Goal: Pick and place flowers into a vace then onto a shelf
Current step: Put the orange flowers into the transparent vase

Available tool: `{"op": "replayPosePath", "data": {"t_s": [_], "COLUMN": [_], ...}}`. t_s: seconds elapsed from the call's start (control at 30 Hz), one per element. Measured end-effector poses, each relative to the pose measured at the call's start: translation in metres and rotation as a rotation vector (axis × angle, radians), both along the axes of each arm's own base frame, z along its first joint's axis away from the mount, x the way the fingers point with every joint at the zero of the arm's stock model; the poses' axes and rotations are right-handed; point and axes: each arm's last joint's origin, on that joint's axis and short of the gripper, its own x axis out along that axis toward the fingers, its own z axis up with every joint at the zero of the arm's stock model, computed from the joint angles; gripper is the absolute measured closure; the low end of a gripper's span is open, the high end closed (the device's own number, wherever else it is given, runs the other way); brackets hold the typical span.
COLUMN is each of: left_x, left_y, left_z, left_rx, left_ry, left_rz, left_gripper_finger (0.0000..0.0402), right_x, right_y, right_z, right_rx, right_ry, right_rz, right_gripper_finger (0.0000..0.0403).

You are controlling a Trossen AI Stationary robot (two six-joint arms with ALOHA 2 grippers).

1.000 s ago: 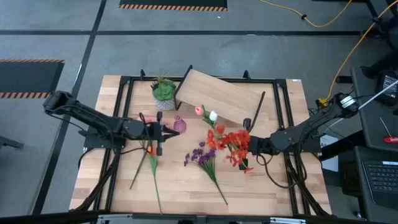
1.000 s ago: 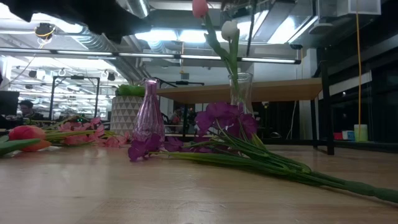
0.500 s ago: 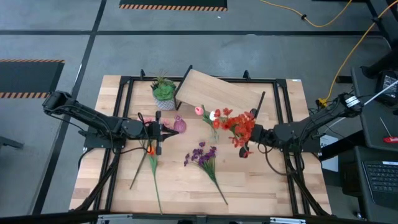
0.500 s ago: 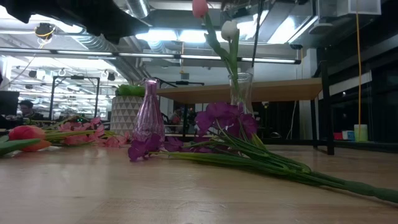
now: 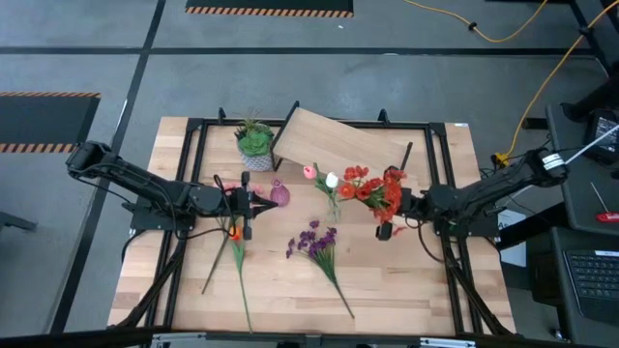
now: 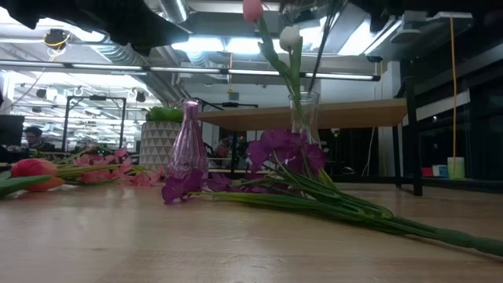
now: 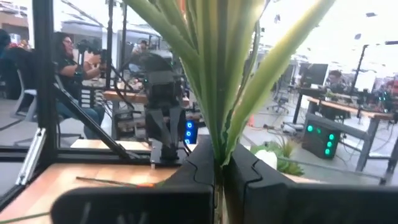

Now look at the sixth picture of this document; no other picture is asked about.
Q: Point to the purple ribbed glass vase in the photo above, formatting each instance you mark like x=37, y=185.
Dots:
x=188, y=149

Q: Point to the white artificial tulip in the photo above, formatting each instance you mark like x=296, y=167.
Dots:
x=289, y=37

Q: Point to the pink artificial tulip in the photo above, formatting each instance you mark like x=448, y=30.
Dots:
x=252, y=9

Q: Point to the pink artificial flower bunch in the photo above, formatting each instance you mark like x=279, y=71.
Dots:
x=94, y=176

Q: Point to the orange artificial tulip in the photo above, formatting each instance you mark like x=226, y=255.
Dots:
x=33, y=167

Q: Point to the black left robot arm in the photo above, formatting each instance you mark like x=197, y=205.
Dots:
x=118, y=19

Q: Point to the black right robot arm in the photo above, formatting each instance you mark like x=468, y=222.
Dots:
x=373, y=6

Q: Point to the wooden shelf with black legs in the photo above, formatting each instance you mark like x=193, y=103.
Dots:
x=353, y=114

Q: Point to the purple artificial flower bunch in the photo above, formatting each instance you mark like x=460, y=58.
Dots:
x=283, y=149

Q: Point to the clear glass vase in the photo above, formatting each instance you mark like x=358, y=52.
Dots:
x=304, y=114

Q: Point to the long ceiling light bar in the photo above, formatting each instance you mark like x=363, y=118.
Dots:
x=255, y=72

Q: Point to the succulent in patterned white pot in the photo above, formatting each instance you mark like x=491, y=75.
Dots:
x=157, y=141

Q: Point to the red box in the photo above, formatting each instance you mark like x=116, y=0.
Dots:
x=427, y=171

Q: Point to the blue and white box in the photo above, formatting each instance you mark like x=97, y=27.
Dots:
x=440, y=171

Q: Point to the pale green cup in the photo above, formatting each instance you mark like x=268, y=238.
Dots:
x=456, y=168

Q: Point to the person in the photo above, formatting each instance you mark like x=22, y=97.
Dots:
x=35, y=137

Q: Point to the black monitor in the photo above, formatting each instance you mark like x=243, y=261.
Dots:
x=11, y=131

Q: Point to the black background rig frame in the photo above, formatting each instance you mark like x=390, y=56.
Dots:
x=96, y=98

